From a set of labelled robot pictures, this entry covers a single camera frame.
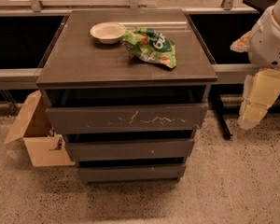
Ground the white bowl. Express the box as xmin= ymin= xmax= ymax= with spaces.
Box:
xmin=90 ymin=22 xmax=126 ymax=44

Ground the grey middle drawer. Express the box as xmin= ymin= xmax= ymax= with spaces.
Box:
xmin=65 ymin=139 xmax=194 ymax=161

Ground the dark grey drawer cabinet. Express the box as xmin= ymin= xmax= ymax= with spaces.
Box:
xmin=36 ymin=9 xmax=217 ymax=171

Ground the grey top drawer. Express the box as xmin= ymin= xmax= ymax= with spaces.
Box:
xmin=47 ymin=104 xmax=208 ymax=134

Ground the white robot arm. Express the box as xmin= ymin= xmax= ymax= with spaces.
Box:
xmin=231 ymin=0 xmax=280 ymax=130

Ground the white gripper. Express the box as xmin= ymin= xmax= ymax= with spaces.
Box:
xmin=231 ymin=6 xmax=280 ymax=130

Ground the metal window railing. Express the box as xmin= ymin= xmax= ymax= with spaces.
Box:
xmin=0 ymin=0 xmax=280 ymax=91

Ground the black table with legs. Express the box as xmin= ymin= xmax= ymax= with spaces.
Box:
xmin=208 ymin=0 xmax=280 ymax=141

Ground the green chip bag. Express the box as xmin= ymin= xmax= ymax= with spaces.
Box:
xmin=121 ymin=27 xmax=176 ymax=69

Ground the open cardboard box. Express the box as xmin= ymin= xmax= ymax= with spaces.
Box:
xmin=5 ymin=91 xmax=75 ymax=167

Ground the grey drawer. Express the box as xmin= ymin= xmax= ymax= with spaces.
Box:
xmin=47 ymin=104 xmax=208 ymax=134
xmin=78 ymin=164 xmax=186 ymax=183
xmin=65 ymin=139 xmax=194 ymax=161

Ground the grey bottom drawer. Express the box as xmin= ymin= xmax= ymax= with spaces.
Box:
xmin=78 ymin=164 xmax=186 ymax=183

